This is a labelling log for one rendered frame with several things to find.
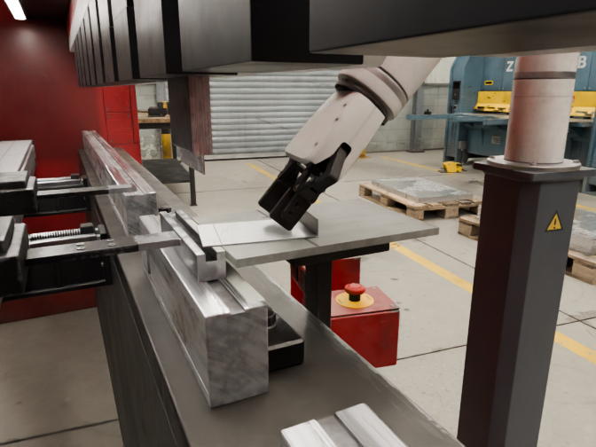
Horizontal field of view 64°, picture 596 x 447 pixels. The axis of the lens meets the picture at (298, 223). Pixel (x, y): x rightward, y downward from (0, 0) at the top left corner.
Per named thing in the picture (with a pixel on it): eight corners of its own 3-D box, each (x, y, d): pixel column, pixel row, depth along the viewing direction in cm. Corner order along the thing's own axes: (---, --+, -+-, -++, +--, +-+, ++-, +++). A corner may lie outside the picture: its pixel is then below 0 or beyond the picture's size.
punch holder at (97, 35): (149, 83, 95) (142, -7, 90) (103, 83, 91) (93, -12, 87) (137, 84, 108) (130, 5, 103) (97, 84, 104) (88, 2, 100)
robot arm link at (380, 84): (339, 59, 59) (324, 78, 59) (369, 54, 50) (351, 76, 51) (384, 104, 62) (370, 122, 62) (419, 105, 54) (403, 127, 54)
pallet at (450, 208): (487, 215, 460) (488, 200, 456) (413, 222, 436) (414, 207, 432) (419, 191, 570) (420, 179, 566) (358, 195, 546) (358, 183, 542)
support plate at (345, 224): (439, 234, 59) (440, 227, 59) (236, 268, 48) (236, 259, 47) (358, 204, 74) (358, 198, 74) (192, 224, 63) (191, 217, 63)
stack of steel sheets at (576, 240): (653, 244, 327) (656, 227, 324) (590, 256, 303) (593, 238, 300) (530, 211, 416) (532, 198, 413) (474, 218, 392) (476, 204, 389)
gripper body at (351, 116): (329, 75, 59) (274, 146, 60) (363, 73, 50) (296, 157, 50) (370, 114, 62) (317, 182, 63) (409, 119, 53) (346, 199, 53)
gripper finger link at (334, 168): (341, 128, 55) (307, 161, 57) (348, 155, 48) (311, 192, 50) (348, 134, 55) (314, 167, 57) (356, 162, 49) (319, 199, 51)
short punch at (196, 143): (214, 174, 48) (208, 76, 46) (194, 176, 48) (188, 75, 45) (190, 161, 57) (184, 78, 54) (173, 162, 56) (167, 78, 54)
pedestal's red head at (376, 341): (397, 365, 90) (403, 277, 85) (316, 378, 86) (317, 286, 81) (357, 318, 109) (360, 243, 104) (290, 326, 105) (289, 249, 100)
